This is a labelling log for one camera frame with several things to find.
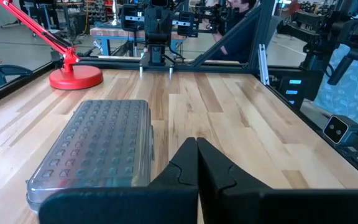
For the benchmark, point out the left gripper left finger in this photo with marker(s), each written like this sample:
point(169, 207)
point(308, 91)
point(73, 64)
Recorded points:
point(135, 205)

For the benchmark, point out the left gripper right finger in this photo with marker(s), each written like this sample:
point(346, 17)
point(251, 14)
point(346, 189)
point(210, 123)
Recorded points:
point(275, 207)

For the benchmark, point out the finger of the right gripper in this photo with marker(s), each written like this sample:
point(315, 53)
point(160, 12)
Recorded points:
point(151, 23)
point(164, 23)

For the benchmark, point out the translucent plastic supply box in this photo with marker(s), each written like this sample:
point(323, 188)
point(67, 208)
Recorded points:
point(104, 140)

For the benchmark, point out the black background robot arm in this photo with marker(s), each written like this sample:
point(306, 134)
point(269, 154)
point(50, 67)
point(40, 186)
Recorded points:
point(322, 28)
point(210, 15)

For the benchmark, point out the black controller box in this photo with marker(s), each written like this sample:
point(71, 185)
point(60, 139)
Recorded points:
point(292, 93)

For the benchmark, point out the wooden bench with blue legs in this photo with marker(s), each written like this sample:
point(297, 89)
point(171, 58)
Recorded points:
point(117, 32)

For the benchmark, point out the person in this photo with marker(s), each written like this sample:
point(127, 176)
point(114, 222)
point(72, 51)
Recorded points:
point(238, 40)

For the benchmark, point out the red desk lamp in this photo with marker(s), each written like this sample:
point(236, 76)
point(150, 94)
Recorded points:
point(73, 79)

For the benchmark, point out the light blue patterned curtain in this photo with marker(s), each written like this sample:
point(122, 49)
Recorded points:
point(353, 93)

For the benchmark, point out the black aluminium table frame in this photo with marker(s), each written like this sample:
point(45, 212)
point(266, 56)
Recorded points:
point(213, 67)

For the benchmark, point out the grey table-level camera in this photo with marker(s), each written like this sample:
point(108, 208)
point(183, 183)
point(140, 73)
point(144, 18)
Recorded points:
point(340, 129)

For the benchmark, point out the white metal bracket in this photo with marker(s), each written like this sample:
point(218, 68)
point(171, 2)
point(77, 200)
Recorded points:
point(263, 65)

